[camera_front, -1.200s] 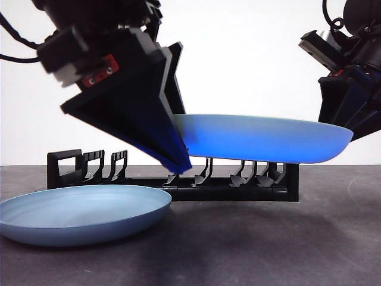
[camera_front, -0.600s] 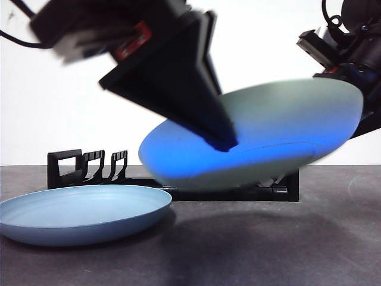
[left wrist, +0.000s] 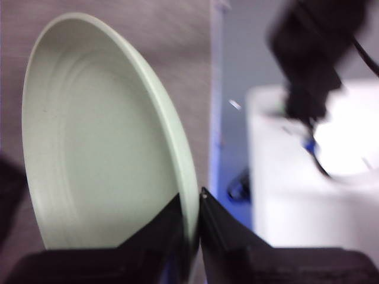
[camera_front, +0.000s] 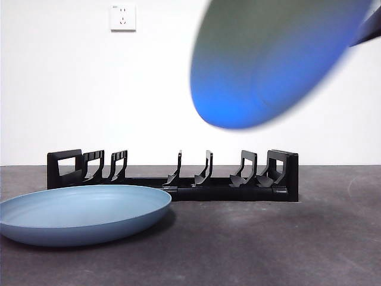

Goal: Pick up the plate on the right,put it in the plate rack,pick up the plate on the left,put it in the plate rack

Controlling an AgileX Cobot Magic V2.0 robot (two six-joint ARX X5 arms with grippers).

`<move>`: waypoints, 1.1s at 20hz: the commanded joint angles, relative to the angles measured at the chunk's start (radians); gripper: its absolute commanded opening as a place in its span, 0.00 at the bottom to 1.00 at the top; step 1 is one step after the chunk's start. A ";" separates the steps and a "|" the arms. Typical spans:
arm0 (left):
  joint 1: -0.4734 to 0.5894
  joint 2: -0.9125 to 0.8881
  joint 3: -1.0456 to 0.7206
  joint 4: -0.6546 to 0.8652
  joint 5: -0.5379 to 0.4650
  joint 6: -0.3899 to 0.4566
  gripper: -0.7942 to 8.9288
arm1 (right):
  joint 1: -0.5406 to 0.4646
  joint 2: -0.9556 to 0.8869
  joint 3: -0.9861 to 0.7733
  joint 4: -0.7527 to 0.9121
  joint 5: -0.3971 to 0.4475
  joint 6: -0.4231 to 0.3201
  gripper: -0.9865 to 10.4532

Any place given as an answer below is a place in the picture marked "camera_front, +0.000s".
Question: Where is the pale green round plate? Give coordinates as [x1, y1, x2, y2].
[189, 0, 376, 130]

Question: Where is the light blue round plate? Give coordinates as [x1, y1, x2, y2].
[0, 184, 173, 247]

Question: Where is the black plastic plate rack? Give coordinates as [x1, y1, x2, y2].
[46, 148, 299, 203]

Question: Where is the white wall socket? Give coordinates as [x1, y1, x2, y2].
[110, 2, 137, 32]

